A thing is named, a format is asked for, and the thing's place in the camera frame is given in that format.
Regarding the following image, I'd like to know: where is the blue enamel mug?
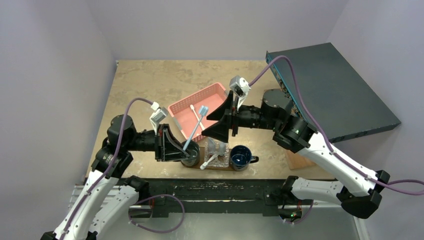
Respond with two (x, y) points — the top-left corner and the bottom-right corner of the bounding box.
(229, 145), (260, 172)

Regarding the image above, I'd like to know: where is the white red-capped toothpaste tube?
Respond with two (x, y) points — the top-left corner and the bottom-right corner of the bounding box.
(207, 137), (217, 156)

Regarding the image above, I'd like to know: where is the dark green enamel mug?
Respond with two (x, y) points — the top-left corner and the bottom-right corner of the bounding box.
(181, 141), (200, 167)

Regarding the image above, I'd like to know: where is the clear plastic holder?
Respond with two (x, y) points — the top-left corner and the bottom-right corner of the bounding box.
(200, 142), (230, 170)

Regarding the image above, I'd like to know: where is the dark network switch box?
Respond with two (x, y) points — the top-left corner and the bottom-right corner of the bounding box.
(265, 42), (401, 143)

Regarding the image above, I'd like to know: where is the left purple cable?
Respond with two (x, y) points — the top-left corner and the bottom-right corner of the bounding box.
(59, 97), (186, 240)

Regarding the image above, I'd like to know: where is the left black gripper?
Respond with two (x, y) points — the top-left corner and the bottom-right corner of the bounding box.
(125, 123), (190, 161)

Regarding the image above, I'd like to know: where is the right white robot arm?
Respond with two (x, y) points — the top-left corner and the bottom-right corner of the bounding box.
(202, 89), (390, 219)

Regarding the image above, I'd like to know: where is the wooden board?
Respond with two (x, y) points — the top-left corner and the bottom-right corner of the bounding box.
(263, 88), (316, 171)

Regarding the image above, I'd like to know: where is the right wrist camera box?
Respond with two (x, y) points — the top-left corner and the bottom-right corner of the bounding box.
(229, 75), (251, 110)

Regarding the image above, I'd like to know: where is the black aluminium base frame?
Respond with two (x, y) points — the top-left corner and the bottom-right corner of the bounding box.
(74, 176), (362, 220)

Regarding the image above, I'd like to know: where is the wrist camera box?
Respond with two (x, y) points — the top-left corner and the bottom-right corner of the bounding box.
(149, 101), (169, 133)
(229, 75), (251, 110)

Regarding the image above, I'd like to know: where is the purple cable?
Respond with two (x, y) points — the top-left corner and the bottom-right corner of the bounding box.
(59, 97), (186, 240)
(248, 55), (424, 226)

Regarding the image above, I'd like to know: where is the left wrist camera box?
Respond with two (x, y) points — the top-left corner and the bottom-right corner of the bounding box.
(149, 101), (169, 133)

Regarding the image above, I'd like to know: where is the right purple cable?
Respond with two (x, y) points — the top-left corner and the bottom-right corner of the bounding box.
(248, 55), (424, 226)

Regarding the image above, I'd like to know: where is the oval wooden tray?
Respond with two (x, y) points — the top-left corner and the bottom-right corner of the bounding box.
(185, 146), (235, 171)

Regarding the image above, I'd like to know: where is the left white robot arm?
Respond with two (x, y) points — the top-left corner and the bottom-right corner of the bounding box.
(41, 115), (200, 240)

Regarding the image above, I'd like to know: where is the pink plastic basket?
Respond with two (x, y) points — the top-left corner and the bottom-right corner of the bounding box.
(168, 82), (228, 139)

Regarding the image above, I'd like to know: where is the light blue toothbrush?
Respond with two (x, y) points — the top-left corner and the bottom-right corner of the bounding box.
(182, 105), (209, 151)

